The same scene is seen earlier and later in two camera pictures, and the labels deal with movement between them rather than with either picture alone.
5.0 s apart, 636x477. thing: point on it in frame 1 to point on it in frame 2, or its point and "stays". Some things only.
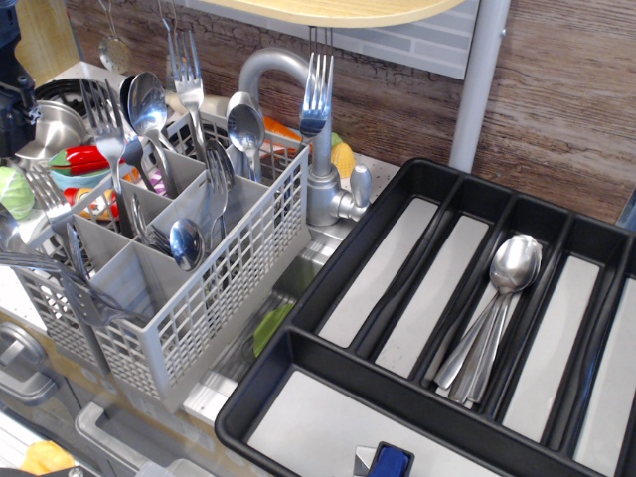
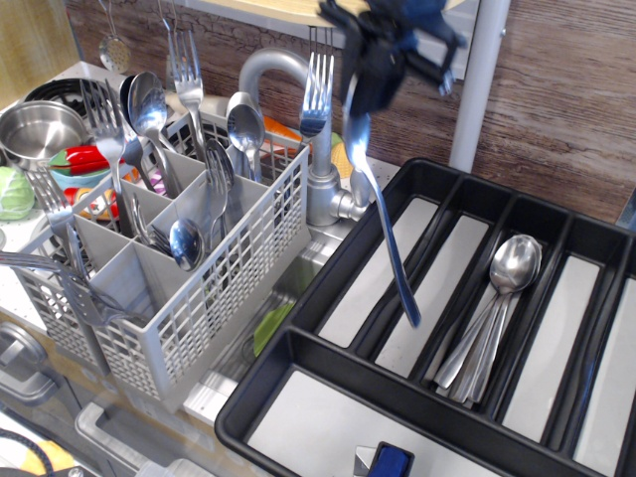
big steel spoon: [11, 238] to [397, 38]
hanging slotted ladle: [112, 51] stays
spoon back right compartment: [245, 126] stays
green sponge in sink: [268, 325] stays
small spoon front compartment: [187, 243] stays
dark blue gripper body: [20, 111] to [381, 36]
